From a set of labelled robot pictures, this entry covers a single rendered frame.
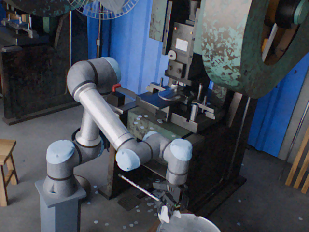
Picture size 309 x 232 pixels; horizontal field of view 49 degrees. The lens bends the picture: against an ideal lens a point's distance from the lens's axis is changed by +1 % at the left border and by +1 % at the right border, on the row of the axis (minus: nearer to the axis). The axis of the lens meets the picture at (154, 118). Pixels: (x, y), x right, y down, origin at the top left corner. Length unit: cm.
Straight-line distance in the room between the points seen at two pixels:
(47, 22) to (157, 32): 153
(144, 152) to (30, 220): 119
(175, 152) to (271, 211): 148
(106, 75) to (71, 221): 75
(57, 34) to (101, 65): 188
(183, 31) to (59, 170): 93
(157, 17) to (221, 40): 60
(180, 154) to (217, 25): 52
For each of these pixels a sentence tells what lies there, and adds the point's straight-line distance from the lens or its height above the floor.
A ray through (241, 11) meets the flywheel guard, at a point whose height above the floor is 134.
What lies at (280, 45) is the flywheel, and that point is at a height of 113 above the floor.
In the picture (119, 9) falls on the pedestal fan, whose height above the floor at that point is 110.
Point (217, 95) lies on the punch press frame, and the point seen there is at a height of 76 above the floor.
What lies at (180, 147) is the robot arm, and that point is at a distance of 115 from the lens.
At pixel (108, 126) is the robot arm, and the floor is 94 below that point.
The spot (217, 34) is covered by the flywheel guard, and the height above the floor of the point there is 124.
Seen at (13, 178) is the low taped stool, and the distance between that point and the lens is 243.
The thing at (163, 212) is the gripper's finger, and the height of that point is 62.
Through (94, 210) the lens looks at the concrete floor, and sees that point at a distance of 223.
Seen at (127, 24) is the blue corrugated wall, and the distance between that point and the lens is 373.
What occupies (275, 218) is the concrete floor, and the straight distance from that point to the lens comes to 250.
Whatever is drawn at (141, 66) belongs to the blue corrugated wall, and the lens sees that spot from 368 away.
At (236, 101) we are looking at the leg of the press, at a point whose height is 75.
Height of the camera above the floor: 151
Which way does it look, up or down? 27 degrees down
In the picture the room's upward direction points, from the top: 8 degrees clockwise
